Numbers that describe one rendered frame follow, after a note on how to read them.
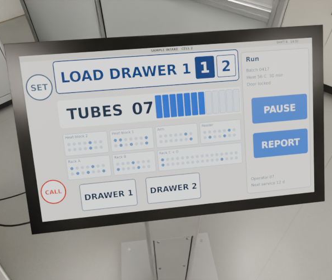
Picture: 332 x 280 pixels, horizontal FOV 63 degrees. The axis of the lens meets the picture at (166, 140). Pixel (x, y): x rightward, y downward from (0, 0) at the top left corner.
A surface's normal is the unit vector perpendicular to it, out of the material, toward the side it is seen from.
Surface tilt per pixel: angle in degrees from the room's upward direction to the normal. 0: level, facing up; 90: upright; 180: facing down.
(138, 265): 5
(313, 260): 1
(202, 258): 5
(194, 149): 50
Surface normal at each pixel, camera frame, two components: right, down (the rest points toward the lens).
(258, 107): 0.09, 0.11
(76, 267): 0.00, -0.69
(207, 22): -0.67, 0.55
